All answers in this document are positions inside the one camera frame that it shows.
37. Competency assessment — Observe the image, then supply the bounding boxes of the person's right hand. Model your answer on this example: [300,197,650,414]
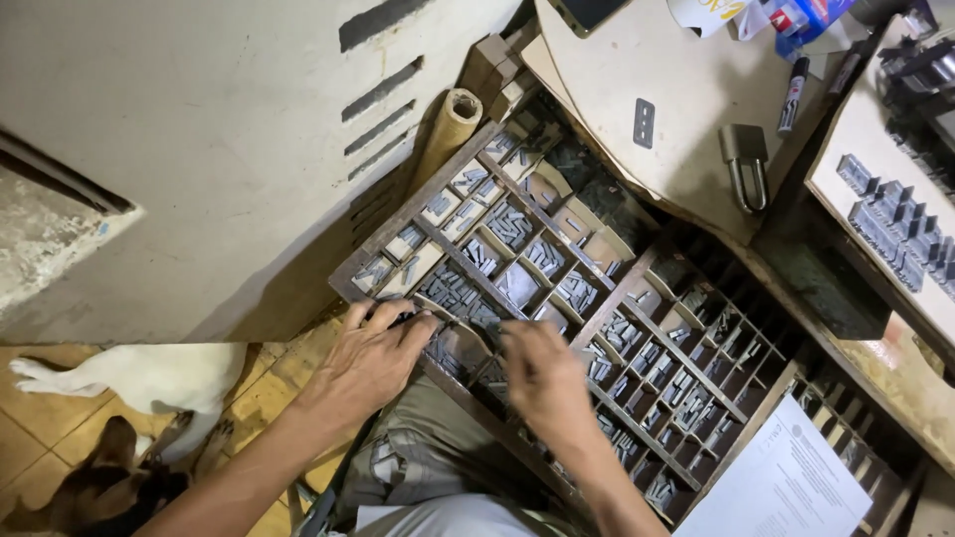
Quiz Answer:
[497,320,602,449]

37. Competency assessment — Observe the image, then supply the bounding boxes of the cardboard tube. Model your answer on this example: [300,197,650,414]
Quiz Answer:
[406,88,484,204]

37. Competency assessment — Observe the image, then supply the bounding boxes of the blue packet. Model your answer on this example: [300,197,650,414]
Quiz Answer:
[767,0,858,62]

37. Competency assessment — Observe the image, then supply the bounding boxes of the beige wooden board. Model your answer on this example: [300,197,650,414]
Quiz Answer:
[520,0,881,247]

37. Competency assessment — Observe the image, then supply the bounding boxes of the grey metal plate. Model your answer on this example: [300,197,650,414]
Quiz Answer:
[633,97,657,150]

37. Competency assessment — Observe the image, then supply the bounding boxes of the beige metal cabinet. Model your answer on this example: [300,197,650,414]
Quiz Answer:
[0,0,525,346]

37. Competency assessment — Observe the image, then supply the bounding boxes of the dark pen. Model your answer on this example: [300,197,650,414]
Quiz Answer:
[827,41,868,99]

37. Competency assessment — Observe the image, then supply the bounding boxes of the person's grey trousers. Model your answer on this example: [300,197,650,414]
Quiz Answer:
[334,373,592,537]

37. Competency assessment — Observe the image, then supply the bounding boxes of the heap of metal type pieces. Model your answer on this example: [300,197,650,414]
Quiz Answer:
[354,133,769,512]

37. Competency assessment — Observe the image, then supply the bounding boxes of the black marker pen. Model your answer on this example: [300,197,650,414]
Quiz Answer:
[776,56,811,136]

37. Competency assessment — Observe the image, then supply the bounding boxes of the person's left hand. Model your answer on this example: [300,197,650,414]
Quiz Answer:
[297,298,442,443]

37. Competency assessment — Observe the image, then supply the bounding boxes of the black phone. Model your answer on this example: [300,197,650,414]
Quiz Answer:
[548,0,632,39]

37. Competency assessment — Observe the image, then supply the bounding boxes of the wooden type case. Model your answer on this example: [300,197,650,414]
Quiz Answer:
[328,112,926,537]

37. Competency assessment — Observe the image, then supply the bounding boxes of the row of set metal type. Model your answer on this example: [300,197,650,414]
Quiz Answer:
[836,153,955,301]

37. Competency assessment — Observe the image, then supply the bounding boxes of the printed white paper sheet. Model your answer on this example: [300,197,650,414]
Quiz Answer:
[671,394,874,537]

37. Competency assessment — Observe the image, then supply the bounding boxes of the white dog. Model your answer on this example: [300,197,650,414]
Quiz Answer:
[7,342,249,465]

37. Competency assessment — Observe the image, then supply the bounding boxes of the person's white shirt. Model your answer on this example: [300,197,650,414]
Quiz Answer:
[351,494,557,537]

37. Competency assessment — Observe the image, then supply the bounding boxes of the white work table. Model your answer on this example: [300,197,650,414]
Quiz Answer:
[804,13,955,374]

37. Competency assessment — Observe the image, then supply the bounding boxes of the brass padlock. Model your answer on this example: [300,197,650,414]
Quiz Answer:
[718,123,770,216]

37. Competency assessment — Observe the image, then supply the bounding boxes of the brown dog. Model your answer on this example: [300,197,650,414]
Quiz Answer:
[0,414,234,537]

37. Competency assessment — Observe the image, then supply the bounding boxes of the dark green block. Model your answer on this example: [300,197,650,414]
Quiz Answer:
[752,227,893,342]

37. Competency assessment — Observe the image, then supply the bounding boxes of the stack of wooden blocks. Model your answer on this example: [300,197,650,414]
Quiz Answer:
[457,31,540,125]

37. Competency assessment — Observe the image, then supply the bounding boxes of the white paper with yellow print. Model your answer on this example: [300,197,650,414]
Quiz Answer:
[666,0,756,39]

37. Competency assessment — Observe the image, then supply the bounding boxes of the black metal machine part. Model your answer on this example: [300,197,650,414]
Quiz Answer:
[876,28,955,191]

